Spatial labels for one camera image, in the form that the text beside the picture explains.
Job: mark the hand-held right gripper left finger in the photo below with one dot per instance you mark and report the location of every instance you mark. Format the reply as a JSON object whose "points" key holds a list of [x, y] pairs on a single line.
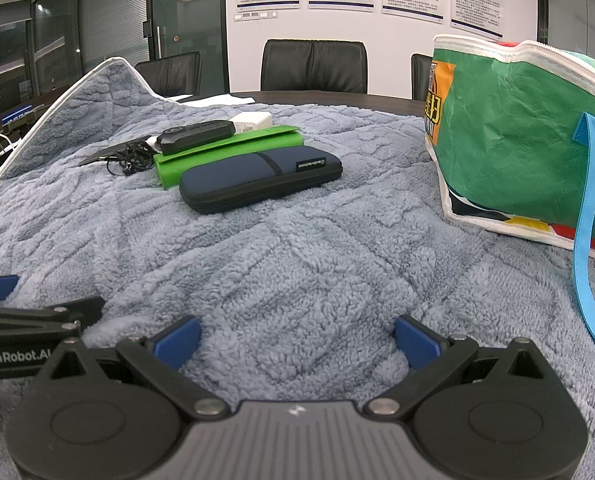
{"points": [[177, 340]]}

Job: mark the blue desk nameplate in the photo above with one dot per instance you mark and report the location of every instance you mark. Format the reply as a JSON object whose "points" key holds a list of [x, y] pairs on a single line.
{"points": [[16, 115]]}

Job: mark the blue-grey fleece blanket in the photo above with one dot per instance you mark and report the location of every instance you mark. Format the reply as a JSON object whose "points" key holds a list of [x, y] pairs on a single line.
{"points": [[302, 240]]}

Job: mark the white paper sheet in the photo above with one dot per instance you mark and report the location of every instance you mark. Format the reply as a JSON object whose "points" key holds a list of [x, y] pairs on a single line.
{"points": [[217, 98]]}

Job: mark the small wall label strip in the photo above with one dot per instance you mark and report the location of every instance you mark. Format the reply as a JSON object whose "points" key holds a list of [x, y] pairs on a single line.
{"points": [[255, 15]]}

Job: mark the white charger adapter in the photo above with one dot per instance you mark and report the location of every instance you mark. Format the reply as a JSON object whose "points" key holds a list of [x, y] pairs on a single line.
{"points": [[255, 121]]}

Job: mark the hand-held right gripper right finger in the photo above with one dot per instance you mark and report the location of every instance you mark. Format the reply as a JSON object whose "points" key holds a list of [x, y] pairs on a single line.
{"points": [[417, 342]]}

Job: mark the black handheld device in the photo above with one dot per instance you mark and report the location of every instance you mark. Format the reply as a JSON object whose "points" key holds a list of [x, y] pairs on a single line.
{"points": [[192, 136]]}

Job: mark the navy zippered pouch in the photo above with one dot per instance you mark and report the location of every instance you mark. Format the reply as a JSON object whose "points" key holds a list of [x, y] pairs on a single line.
{"points": [[257, 180]]}

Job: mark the dark conference table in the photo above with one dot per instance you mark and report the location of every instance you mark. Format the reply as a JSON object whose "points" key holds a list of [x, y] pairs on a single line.
{"points": [[327, 97]]}

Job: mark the green rectangular box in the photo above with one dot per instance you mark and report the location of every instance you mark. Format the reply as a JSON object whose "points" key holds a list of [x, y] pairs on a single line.
{"points": [[170, 171]]}

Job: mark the black office chair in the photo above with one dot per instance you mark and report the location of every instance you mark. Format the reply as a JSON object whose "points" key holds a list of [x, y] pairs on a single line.
{"points": [[312, 67], [170, 75], [421, 77]]}

